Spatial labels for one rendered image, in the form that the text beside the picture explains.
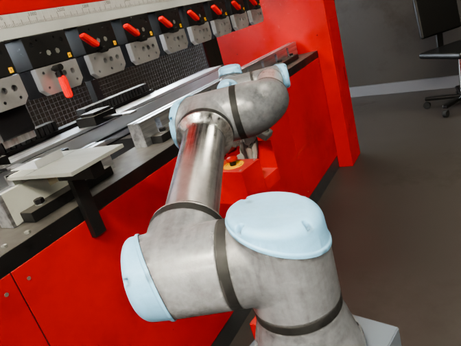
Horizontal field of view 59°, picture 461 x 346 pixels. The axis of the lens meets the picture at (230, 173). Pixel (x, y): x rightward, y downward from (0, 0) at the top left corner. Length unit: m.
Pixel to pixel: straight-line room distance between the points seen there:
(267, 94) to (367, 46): 4.16
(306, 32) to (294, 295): 2.59
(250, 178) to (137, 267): 0.85
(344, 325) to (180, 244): 0.23
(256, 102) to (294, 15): 2.19
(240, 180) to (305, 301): 0.84
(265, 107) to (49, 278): 0.68
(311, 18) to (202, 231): 2.54
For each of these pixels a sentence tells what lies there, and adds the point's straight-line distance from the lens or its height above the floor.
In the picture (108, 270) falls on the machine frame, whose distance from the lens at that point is 1.26.
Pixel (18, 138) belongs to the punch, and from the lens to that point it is 1.27.
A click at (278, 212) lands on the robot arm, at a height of 1.00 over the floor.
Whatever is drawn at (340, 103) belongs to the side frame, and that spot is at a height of 0.49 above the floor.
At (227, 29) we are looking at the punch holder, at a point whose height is 1.18.
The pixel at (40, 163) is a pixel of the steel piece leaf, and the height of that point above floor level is 1.01.
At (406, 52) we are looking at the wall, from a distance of 4.85.
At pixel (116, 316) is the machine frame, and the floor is 0.53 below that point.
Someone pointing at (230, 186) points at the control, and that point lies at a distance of 1.34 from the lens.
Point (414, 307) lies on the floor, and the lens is 1.85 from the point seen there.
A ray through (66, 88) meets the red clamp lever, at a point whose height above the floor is 1.17.
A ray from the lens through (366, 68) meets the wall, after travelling 5.04.
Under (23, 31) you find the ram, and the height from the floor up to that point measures 1.34.
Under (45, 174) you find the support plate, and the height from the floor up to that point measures 1.00.
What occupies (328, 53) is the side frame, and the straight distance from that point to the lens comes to 2.96.
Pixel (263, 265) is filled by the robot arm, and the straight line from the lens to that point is 0.47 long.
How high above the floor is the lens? 1.22
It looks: 20 degrees down
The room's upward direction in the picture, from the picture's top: 16 degrees counter-clockwise
